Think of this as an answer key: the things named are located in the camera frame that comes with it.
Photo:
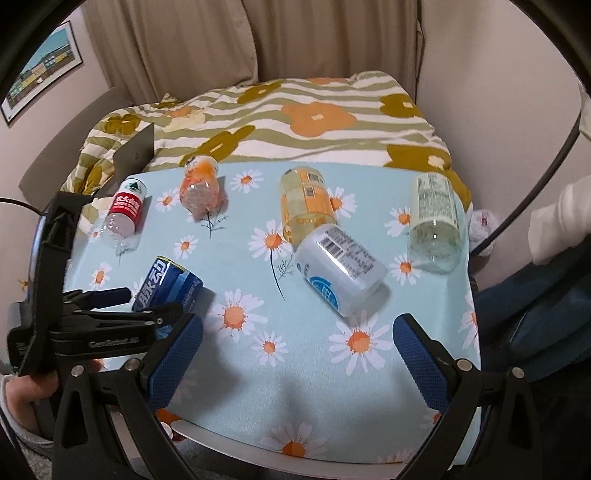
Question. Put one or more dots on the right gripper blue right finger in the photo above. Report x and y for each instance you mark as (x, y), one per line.
(417, 351)

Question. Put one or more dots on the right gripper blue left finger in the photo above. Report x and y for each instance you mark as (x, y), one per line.
(169, 359)

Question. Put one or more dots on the blue cut bottle cup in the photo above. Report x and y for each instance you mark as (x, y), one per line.
(169, 291)

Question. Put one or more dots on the red label water bottle cup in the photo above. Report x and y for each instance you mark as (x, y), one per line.
(122, 218)

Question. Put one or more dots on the pale green label bottle cup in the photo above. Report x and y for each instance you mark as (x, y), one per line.
(434, 243)

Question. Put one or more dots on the orange label bottle cup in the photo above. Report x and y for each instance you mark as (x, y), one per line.
(199, 191)

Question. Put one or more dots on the yellow label bottle cup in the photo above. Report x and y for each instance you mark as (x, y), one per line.
(304, 203)

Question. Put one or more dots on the left hand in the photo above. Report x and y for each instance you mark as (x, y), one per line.
(20, 393)

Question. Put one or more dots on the daisy print blue tablecloth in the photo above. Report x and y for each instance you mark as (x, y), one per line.
(279, 369)

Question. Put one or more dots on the dark grey laptop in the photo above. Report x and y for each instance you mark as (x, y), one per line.
(130, 159)

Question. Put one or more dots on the striped flower blanket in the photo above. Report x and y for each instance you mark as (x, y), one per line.
(367, 119)

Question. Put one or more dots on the beige curtain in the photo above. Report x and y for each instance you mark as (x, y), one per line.
(184, 48)

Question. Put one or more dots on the framed wall picture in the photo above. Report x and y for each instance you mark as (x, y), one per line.
(57, 56)

